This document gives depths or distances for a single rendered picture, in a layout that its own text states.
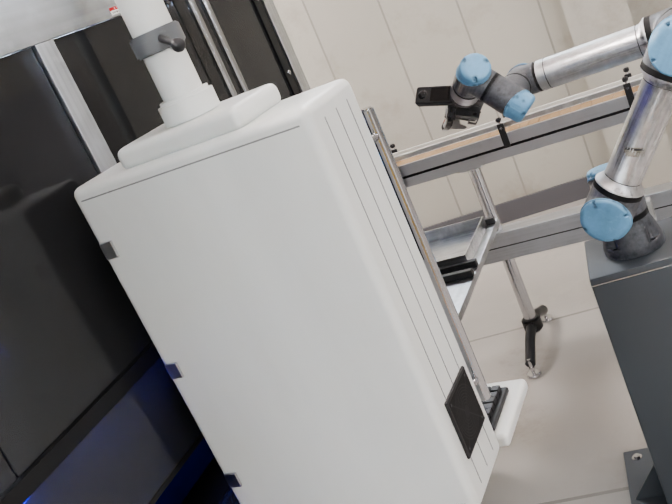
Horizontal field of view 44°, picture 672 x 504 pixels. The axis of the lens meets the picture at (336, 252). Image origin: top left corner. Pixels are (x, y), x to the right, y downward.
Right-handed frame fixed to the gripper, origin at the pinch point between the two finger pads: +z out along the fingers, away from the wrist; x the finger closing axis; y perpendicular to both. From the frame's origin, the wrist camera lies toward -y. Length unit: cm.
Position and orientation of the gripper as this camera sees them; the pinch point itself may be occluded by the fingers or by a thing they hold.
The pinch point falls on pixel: (445, 121)
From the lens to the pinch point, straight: 231.5
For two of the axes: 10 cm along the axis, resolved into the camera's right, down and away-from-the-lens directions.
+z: -0.1, 2.2, 9.8
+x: 1.4, -9.7, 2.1
